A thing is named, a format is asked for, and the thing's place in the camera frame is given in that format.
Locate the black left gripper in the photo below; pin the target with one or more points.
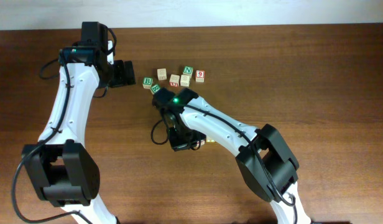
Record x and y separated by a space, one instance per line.
120 78

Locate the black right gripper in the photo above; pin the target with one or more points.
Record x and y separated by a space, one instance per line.
162 98

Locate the wooden block yellow J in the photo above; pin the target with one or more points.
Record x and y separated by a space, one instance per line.
211 141

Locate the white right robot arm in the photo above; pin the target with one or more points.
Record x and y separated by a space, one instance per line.
267 164

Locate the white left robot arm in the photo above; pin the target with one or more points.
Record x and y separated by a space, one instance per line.
59 167

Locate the wooden block green B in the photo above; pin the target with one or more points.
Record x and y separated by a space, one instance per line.
147 82

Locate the wooden block green R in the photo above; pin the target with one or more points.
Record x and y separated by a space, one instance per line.
155 88

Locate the plain wooden block red side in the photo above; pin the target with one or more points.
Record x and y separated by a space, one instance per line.
161 74

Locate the wooden block red U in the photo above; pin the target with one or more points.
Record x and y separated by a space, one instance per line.
174 80

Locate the wooden block green V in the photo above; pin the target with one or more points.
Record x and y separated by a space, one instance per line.
185 80

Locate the wooden block green N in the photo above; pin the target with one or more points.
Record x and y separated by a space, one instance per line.
188 71

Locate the wooden block red 9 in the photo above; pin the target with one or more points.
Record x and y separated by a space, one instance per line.
200 76

